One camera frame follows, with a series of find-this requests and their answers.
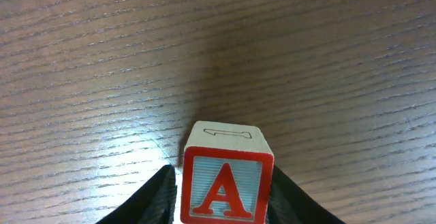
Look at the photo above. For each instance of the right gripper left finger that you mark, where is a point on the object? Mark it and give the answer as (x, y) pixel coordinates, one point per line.
(153, 203)

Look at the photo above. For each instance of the red letter A block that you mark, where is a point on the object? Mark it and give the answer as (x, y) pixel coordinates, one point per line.
(227, 173)

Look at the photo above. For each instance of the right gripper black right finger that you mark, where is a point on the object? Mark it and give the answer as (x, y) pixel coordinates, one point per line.
(289, 204)

